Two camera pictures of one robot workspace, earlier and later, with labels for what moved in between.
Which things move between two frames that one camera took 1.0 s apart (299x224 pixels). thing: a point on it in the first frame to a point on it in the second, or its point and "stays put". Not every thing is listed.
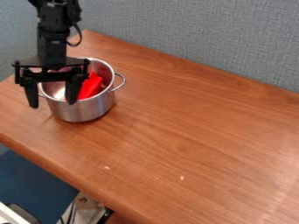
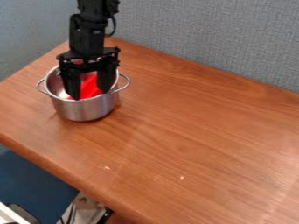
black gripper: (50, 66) to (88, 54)
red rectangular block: (90, 86) stays put
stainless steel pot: (85, 109) stays put
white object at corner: (9, 216) stays put
